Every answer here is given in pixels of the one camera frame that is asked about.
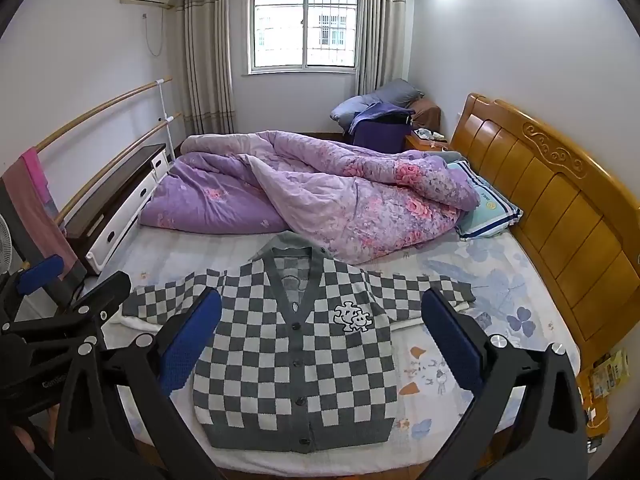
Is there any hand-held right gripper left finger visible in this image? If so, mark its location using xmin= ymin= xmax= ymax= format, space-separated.
xmin=52 ymin=289 xmax=223 ymax=480

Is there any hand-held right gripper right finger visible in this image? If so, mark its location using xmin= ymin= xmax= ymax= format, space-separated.
xmin=421 ymin=287 xmax=589 ymax=480

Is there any purple floral quilt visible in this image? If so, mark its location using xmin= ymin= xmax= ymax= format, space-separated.
xmin=139 ymin=130 xmax=482 ymax=263

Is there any barred window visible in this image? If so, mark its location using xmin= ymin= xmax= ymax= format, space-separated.
xmin=245 ymin=0 xmax=359 ymax=75

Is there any blue striped pillow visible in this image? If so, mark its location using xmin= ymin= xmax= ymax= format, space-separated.
xmin=447 ymin=160 xmax=524 ymax=239

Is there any pink towel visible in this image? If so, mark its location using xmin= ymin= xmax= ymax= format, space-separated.
xmin=0 ymin=147 xmax=82 ymax=281

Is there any grey white checkered cardigan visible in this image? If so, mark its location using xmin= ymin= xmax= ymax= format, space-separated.
xmin=122 ymin=232 xmax=477 ymax=453

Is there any white standing fan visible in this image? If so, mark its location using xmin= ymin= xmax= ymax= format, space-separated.
xmin=0 ymin=212 xmax=32 ymax=277

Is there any grey beige curtain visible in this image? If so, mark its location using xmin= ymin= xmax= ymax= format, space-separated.
xmin=356 ymin=0 xmax=416 ymax=94
xmin=181 ymin=0 xmax=236 ymax=136

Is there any white barre post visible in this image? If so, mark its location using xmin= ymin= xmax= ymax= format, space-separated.
xmin=156 ymin=79 xmax=177 ymax=159

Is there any white printed bed sheet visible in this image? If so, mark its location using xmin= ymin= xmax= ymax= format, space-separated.
xmin=82 ymin=224 xmax=581 ymax=467

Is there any brown cloth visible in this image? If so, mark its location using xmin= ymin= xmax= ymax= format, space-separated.
xmin=410 ymin=99 xmax=442 ymax=132

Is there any grey blue pillow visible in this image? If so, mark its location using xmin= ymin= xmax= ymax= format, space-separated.
xmin=331 ymin=79 xmax=425 ymax=124

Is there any wooden nightstand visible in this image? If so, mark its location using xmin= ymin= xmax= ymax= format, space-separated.
xmin=405 ymin=127 xmax=452 ymax=153

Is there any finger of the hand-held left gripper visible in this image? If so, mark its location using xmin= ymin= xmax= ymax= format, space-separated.
xmin=0 ymin=254 xmax=66 ymax=306
xmin=70 ymin=270 xmax=133 ymax=331

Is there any dark purple cloth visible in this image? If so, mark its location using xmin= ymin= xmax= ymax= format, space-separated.
xmin=345 ymin=102 xmax=414 ymax=154

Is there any white dark-topped dresser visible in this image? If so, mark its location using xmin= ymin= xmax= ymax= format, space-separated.
xmin=64 ymin=144 xmax=171 ymax=276

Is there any air conditioner cable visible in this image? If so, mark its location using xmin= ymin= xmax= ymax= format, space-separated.
xmin=142 ymin=9 xmax=166 ymax=57

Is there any yellow cardboard box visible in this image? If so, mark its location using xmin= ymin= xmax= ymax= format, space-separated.
xmin=590 ymin=349 xmax=630 ymax=401

